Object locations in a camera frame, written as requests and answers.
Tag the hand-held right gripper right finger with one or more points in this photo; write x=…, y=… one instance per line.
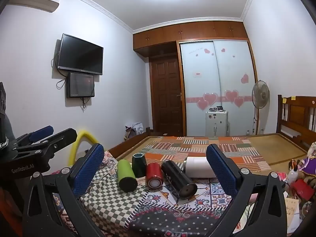
x=222, y=170

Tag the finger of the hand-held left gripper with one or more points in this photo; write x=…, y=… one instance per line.
x=42, y=131
x=63, y=137

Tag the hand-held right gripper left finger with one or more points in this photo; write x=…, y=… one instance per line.
x=87, y=170

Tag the white cup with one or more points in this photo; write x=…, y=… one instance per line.
x=197, y=166

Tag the light green cup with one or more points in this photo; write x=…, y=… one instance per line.
x=126, y=175

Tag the black cup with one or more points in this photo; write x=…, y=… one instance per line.
x=176, y=177

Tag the dark green faceted cup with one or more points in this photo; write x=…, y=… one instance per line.
x=139, y=165

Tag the red cup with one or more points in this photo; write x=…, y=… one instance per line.
x=153, y=171

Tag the pink patterned cloth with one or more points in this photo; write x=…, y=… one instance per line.
x=109, y=158

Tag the colourful tile-patterned cloth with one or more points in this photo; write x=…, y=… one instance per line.
x=214, y=197

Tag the green white checkered cloth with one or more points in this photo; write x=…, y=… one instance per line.
x=108, y=197

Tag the small white appliance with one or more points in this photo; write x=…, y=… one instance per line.
x=216, y=123

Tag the striped patchwork blanket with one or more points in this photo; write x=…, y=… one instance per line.
x=172, y=148

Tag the woven bamboo bed mat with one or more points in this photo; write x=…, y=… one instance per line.
x=276, y=148

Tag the pile of clothes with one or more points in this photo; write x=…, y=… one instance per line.
x=134, y=129

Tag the small white bottle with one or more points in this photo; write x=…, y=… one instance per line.
x=292, y=177

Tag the dark floral cloth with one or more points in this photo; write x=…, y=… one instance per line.
x=172, y=224

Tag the red box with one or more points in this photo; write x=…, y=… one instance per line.
x=303, y=190

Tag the beige paper sheet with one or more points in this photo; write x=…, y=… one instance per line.
x=293, y=214

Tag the standing electric fan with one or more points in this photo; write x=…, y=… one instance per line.
x=260, y=93

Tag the doll in purple dress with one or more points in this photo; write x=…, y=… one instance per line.
x=308, y=165

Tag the wooden wardrobe with heart stickers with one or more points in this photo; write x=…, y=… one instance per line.
x=222, y=79

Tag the brown wooden door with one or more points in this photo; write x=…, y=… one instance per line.
x=165, y=93

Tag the white air conditioner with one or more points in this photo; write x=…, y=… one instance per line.
x=37, y=1

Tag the small wall-mounted black monitor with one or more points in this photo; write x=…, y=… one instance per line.
x=80, y=85

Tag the wall-mounted black television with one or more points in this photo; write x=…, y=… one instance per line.
x=79, y=54

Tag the wooden bed frame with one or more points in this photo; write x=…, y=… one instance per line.
x=298, y=111

